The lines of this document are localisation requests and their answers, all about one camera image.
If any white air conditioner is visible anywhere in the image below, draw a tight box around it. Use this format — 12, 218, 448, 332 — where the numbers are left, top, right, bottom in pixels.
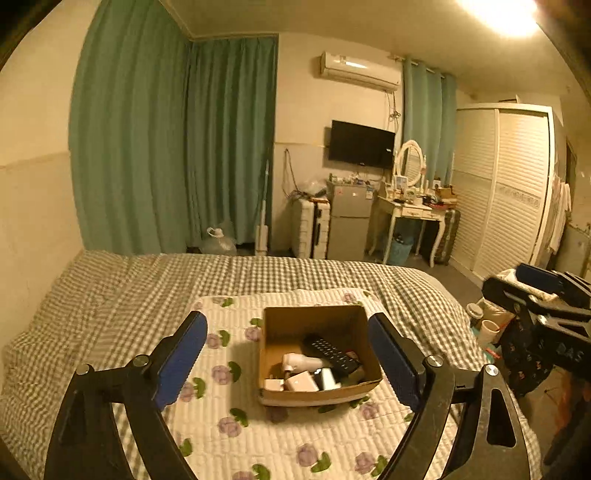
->
320, 52, 402, 92

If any white suitcase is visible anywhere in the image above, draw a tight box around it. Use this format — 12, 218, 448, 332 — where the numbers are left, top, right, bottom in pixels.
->
290, 198, 331, 259

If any white bottle red cap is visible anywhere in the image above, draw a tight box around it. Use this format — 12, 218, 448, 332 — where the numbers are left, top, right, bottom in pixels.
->
314, 367, 341, 391

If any brown cardboard box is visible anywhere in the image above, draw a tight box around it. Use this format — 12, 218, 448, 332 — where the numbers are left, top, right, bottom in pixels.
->
259, 304, 383, 408

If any black wall television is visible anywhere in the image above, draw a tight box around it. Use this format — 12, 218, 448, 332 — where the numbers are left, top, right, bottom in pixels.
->
329, 120, 396, 170

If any white louvered wardrobe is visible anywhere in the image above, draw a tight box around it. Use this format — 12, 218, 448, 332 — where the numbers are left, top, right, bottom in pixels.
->
451, 103, 556, 280

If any black remote control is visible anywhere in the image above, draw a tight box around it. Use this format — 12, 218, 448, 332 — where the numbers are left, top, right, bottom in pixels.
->
304, 334, 362, 376

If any grey checkered bed cover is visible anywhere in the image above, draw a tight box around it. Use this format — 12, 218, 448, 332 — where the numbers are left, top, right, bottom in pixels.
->
0, 248, 542, 480

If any white box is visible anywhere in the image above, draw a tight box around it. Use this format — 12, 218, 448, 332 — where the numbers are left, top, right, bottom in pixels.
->
283, 371, 320, 393

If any oval white mirror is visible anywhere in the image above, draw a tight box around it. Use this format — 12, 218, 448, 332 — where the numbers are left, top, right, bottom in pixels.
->
394, 140, 427, 187

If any white dressing table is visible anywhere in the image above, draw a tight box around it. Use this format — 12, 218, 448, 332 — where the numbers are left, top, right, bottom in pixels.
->
374, 195, 446, 268

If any white upright vacuum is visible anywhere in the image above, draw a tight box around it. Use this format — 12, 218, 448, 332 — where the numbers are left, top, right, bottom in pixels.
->
254, 162, 270, 257

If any blue waste basket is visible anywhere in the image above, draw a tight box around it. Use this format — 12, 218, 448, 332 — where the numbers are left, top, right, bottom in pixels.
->
386, 235, 413, 266

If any white charger plug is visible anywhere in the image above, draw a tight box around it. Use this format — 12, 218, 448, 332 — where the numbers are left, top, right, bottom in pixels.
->
263, 378, 284, 392

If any person's right hand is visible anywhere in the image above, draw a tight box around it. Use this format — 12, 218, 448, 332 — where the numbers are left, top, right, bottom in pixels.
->
553, 370, 590, 442

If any dark suitcase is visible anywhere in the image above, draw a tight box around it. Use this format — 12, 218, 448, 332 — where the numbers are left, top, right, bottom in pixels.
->
434, 209, 462, 265

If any white puffy jacket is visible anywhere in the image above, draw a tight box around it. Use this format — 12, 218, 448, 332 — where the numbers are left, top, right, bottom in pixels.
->
497, 268, 527, 289

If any black rectangular box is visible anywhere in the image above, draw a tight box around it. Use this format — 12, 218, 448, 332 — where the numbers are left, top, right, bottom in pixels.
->
341, 366, 366, 388

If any green window curtain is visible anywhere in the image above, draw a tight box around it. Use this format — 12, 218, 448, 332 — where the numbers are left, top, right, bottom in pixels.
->
403, 58, 457, 184

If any silver small fridge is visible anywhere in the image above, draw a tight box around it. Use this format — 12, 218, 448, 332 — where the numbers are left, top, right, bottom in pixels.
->
327, 181, 374, 261

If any large green curtain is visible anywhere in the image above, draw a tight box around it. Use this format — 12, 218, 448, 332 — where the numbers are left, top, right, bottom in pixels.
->
69, 1, 279, 255

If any clear water jug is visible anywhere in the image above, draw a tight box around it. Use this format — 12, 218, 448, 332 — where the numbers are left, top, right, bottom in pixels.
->
199, 227, 238, 256

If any white hair dryer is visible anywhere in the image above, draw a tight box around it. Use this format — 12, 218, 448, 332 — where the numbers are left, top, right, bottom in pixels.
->
281, 352, 332, 375

